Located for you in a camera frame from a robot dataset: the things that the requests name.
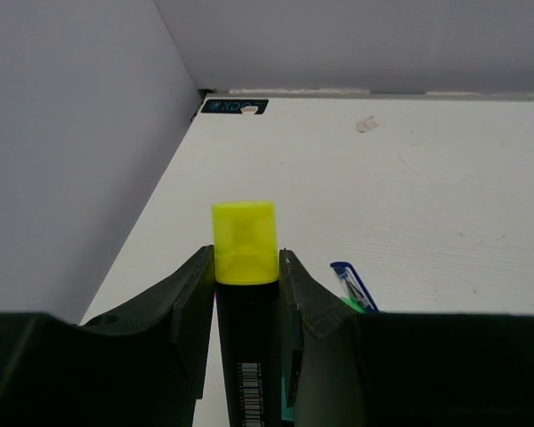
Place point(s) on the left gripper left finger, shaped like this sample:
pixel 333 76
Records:
pixel 149 363

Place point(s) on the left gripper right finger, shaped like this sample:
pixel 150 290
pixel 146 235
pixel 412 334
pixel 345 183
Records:
pixel 317 351

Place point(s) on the green black highlighter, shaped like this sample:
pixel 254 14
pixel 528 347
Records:
pixel 353 304

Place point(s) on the blue gel pen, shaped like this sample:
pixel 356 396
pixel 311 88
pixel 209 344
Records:
pixel 353 286

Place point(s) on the teal round desk organizer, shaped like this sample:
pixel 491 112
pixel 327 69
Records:
pixel 287 409

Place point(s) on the yellow black highlighter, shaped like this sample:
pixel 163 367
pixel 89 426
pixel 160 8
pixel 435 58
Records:
pixel 246 292

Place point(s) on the left blue corner label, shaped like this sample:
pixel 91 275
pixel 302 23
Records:
pixel 234 106

